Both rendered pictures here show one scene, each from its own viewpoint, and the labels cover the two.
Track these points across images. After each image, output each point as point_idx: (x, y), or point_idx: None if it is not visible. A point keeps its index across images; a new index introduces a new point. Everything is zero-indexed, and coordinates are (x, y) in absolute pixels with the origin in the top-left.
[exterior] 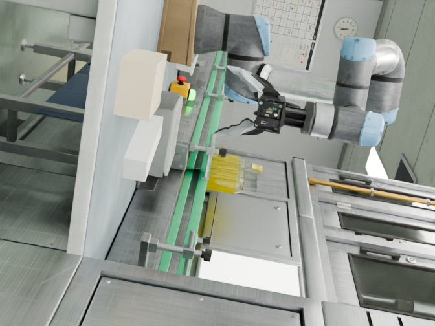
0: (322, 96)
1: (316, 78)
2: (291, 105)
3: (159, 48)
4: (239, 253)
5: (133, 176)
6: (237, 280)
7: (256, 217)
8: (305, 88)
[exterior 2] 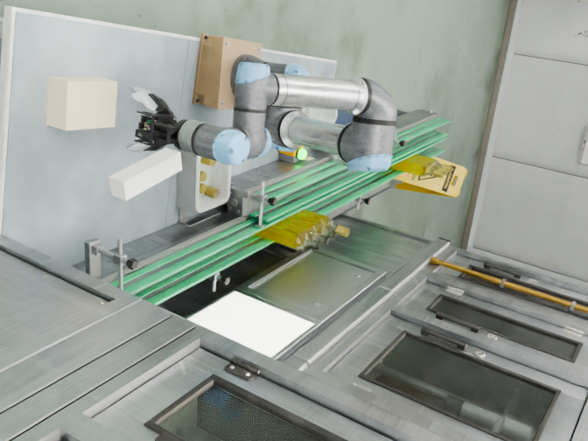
0: (323, 141)
1: (325, 123)
2: (175, 123)
3: (194, 92)
4: (265, 301)
5: (117, 194)
6: (236, 320)
7: (324, 278)
8: (312, 132)
